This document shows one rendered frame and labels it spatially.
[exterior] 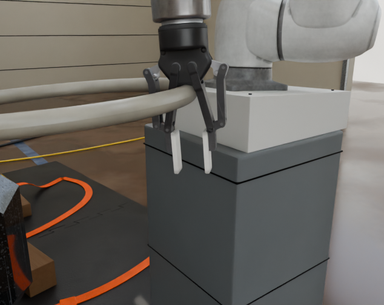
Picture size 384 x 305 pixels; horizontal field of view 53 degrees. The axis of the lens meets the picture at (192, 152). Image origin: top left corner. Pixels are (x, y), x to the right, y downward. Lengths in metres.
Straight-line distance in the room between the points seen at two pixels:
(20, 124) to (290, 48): 0.69
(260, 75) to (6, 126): 0.69
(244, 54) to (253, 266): 0.52
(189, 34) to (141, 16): 6.96
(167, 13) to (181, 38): 0.04
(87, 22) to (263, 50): 6.17
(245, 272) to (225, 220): 0.15
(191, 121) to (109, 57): 6.26
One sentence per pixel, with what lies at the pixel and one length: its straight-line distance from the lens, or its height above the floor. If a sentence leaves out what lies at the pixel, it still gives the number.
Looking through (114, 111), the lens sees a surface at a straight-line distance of 0.47.
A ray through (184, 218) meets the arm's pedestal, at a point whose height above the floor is 0.58.
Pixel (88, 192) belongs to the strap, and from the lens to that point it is 2.72.
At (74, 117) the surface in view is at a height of 0.96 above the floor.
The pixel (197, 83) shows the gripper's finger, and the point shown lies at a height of 0.98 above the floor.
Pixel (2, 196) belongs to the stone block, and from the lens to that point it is 1.25.
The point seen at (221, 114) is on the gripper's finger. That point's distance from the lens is 0.60.
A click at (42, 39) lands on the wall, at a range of 6.80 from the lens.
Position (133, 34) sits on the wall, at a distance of 7.44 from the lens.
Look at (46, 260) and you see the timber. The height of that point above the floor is 0.14.
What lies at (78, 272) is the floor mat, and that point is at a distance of 1.90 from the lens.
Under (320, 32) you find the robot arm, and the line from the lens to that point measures 0.96.
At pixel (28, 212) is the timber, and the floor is 0.04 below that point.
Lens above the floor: 1.06
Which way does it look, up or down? 17 degrees down
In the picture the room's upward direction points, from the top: straight up
